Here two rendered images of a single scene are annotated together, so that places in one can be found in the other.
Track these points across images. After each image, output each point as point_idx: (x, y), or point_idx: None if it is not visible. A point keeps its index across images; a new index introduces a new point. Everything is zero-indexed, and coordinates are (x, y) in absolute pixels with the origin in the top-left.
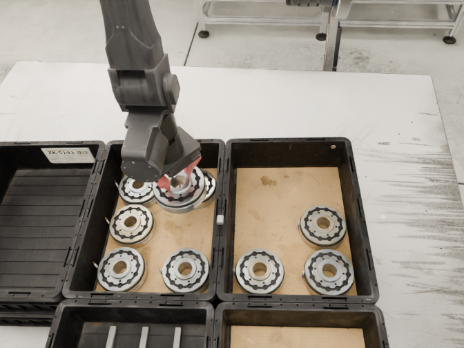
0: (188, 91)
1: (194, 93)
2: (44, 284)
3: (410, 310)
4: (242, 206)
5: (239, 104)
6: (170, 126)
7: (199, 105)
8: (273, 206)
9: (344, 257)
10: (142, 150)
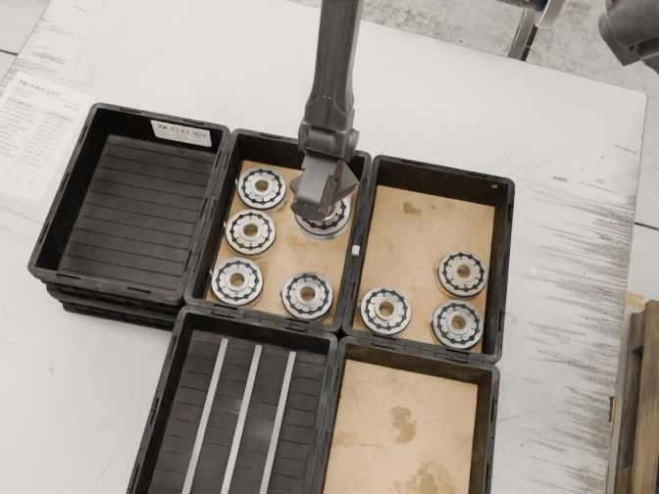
0: None
1: None
2: (149, 282)
3: (533, 376)
4: (377, 234)
5: (389, 86)
6: (339, 169)
7: None
8: (412, 240)
9: (478, 312)
10: (317, 197)
